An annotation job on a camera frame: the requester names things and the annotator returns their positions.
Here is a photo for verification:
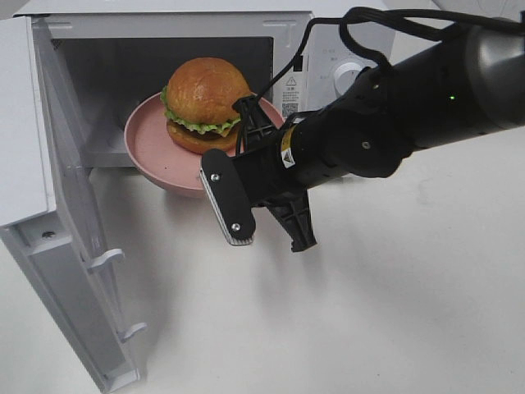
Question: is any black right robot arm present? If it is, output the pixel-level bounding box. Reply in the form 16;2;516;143
215;7;524;252

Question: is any white microwave door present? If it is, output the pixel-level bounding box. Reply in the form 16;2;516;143
1;16;144;393

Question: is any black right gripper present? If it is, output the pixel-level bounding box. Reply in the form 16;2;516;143
233;95;328;252

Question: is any white microwave oven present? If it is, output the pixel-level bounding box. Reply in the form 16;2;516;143
31;11;355;167

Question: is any pink round plate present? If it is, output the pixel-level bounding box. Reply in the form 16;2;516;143
123;90;286;200

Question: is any white upper microwave knob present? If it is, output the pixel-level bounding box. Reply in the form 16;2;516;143
332;61;364;97

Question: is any black camera cable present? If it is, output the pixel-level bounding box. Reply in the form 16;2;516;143
235;7;485;155

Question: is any burger with lettuce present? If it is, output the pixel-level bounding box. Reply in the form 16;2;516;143
161;57;252;153

